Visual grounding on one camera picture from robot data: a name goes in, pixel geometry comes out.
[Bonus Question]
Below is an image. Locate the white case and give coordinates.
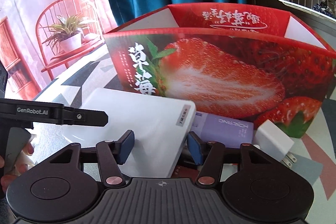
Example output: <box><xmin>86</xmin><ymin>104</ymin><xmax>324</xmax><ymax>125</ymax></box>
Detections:
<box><xmin>62</xmin><ymin>88</ymin><xmax>196</xmax><ymax>178</ymax></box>

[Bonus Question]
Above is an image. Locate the red strawberry cardboard box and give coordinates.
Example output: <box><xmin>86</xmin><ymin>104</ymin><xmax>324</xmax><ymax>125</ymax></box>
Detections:
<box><xmin>104</xmin><ymin>3</ymin><xmax>335</xmax><ymax>138</ymax></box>

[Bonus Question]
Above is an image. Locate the purple small box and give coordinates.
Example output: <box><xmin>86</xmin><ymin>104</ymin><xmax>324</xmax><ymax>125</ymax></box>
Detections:
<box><xmin>191</xmin><ymin>111</ymin><xmax>253</xmax><ymax>148</ymax></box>

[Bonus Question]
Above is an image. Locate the white power adapter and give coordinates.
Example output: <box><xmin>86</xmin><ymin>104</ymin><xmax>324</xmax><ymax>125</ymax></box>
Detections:
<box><xmin>253</xmin><ymin>120</ymin><xmax>297</xmax><ymax>168</ymax></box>

